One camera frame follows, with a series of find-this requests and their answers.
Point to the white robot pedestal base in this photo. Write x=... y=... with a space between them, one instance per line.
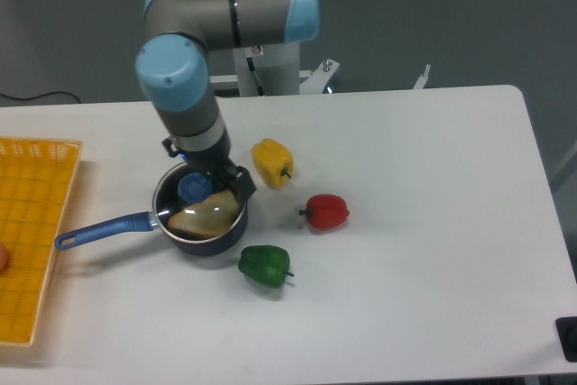
x=310 y=68

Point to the dark pot blue handle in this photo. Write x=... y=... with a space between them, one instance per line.
x=196 y=187

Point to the black table corner device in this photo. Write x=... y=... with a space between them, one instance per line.
x=567 y=332

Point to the green bell pepper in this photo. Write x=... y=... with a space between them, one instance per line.
x=267 y=265

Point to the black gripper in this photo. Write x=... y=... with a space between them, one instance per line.
x=212 y=155

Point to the orange object in basket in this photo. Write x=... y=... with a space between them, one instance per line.
x=4 y=257

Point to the red bell pepper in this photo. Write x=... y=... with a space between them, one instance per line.
x=325 y=211

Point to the glass pot lid blue knob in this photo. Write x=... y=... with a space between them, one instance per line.
x=167 y=200

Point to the yellow woven basket tray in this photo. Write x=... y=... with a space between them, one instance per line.
x=36 y=181

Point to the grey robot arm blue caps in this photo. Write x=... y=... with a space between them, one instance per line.
x=172 y=69

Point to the yellow bell pepper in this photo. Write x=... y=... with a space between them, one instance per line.
x=273 y=162

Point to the toast bread slice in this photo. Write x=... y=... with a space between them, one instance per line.
x=207 y=219

